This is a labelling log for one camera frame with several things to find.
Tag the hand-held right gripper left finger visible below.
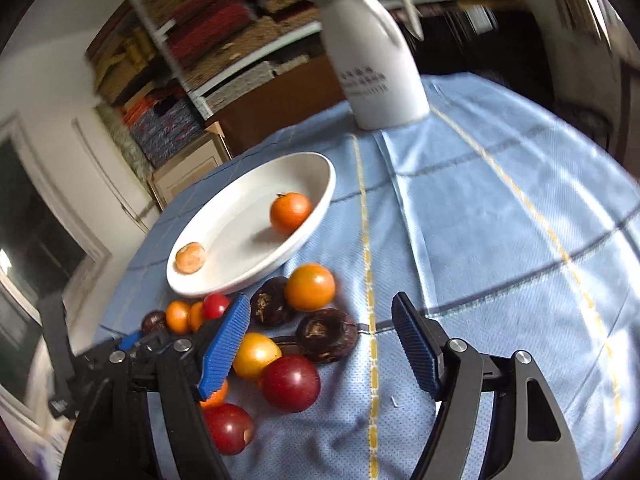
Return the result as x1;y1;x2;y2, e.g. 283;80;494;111
59;292;252;480

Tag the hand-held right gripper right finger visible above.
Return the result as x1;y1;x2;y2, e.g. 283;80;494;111
391;291;583;480

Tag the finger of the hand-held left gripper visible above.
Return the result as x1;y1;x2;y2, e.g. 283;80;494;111
118;330;171;361

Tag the dark purple passion fruit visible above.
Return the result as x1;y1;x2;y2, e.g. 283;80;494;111
141;310;168;336
250;276;297;327
296;308;360;364

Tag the yellow tomato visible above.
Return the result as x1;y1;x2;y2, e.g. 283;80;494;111
232;332;282;381

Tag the red cherry tomato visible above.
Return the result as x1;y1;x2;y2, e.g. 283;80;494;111
202;292;232;321

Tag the dark red plum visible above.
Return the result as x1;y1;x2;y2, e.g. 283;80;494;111
202;402;257;456
260;355;322;413

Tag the peeled tangerine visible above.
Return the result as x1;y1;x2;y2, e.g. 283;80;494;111
175;242;207;274

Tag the orange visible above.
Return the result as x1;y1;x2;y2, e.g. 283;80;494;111
285;263;337;312
270;192;313;235

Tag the white oval bowl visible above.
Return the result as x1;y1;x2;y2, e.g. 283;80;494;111
166;151;337;298

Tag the white framed window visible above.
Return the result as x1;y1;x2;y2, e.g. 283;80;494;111
0;115;113;411

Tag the blue checked tablecloth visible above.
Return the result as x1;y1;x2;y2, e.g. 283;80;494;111
65;72;640;480

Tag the stack of blue patterned boxes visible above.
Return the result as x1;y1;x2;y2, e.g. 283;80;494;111
127;97;206;168

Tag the brown cardboard box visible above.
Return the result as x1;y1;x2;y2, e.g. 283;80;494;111
205;52;356;158

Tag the stack of tan cardboard boxes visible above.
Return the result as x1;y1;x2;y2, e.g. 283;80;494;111
87;25;171;106

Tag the white thermos jug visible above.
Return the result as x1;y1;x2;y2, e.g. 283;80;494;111
307;0;432;131

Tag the white metal shelf rack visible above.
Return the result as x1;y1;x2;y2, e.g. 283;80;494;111
85;0;526;171

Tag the stack of woven storage boxes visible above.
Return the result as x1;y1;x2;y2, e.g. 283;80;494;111
140;0;381;111

